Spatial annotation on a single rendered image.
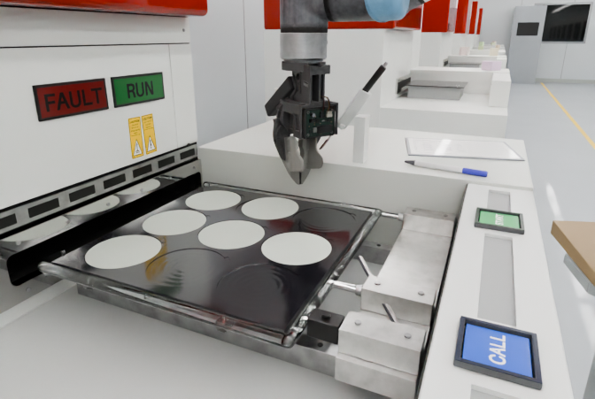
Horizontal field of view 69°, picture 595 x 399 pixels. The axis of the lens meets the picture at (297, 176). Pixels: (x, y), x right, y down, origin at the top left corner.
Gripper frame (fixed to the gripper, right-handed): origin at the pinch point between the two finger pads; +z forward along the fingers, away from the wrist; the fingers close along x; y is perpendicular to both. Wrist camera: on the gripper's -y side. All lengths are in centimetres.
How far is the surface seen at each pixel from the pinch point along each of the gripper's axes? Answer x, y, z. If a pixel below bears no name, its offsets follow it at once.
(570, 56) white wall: 1157, -611, 27
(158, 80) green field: -19.4, -16.3, -16.5
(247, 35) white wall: 120, -305, -24
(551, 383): -9, 52, -1
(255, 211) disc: -8.8, 1.0, 4.6
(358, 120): 10.4, 3.5, -9.6
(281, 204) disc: -3.7, 0.8, 4.6
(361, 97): 10.8, 3.7, -13.7
